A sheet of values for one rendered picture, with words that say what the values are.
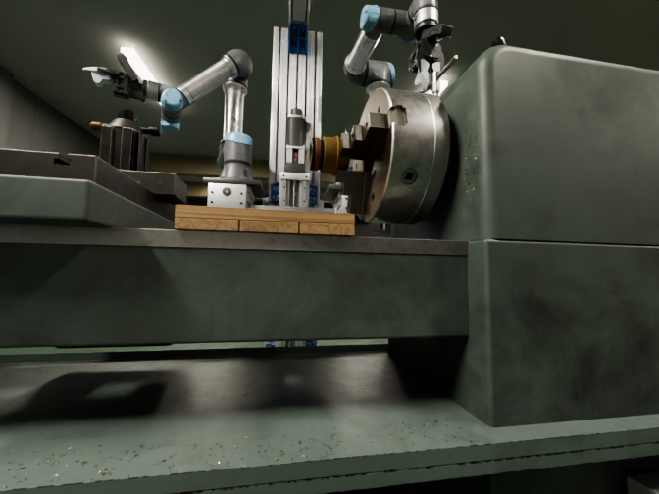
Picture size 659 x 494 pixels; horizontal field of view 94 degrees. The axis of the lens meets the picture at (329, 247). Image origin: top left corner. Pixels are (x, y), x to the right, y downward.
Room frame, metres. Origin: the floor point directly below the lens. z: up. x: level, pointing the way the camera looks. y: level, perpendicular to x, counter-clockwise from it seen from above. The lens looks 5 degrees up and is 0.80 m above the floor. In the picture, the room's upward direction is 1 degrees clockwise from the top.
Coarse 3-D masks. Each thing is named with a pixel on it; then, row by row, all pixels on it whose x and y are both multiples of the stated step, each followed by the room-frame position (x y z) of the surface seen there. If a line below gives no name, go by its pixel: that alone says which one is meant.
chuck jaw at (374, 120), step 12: (396, 108) 0.59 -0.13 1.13; (372, 120) 0.59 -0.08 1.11; (384, 120) 0.60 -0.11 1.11; (396, 120) 0.59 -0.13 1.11; (360, 132) 0.63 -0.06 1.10; (372, 132) 0.61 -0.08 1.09; (384, 132) 0.61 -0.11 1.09; (348, 144) 0.66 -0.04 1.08; (360, 144) 0.64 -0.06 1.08; (372, 144) 0.65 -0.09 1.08; (360, 156) 0.69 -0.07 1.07; (372, 156) 0.69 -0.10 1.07
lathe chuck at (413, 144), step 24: (384, 96) 0.62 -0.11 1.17; (408, 96) 0.61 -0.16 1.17; (408, 120) 0.58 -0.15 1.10; (432, 120) 0.59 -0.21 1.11; (384, 144) 0.62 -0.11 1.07; (408, 144) 0.58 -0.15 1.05; (432, 144) 0.59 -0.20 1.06; (360, 168) 0.80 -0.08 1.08; (384, 168) 0.62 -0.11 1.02; (408, 168) 0.60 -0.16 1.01; (384, 192) 0.62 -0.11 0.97; (408, 192) 0.63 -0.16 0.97; (360, 216) 0.80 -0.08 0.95; (384, 216) 0.69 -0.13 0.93; (408, 216) 0.69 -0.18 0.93
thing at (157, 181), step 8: (136, 176) 0.67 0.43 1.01; (144, 176) 0.67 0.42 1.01; (152, 176) 0.67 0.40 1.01; (160, 176) 0.67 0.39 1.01; (168, 176) 0.68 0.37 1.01; (176, 176) 0.68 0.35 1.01; (144, 184) 0.67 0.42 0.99; (152, 184) 0.67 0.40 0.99; (160, 184) 0.67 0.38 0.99; (168, 184) 0.68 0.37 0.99; (176, 184) 0.69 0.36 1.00; (184, 184) 0.75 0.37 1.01; (160, 192) 0.67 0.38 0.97; (168, 192) 0.68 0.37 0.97; (176, 192) 0.69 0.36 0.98; (184, 192) 0.76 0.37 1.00; (168, 200) 0.74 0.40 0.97; (176, 200) 0.74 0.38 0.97; (184, 200) 0.76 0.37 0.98
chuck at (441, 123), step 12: (432, 96) 0.64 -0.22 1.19; (432, 108) 0.61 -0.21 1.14; (444, 108) 0.61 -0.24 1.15; (444, 120) 0.60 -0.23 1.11; (444, 132) 0.60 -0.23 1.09; (444, 144) 0.60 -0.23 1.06; (444, 156) 0.60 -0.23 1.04; (432, 168) 0.61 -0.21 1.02; (444, 168) 0.61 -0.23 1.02; (432, 180) 0.62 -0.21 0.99; (432, 192) 0.64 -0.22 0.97; (420, 204) 0.66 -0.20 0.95; (432, 204) 0.66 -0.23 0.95; (420, 216) 0.70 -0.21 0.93
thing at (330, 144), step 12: (312, 144) 0.67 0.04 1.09; (324, 144) 0.68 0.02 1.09; (336, 144) 0.68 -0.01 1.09; (312, 156) 0.67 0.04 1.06; (324, 156) 0.68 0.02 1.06; (336, 156) 0.68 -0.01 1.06; (348, 156) 0.69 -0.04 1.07; (312, 168) 0.70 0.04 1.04; (324, 168) 0.69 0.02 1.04; (336, 168) 0.69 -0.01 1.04
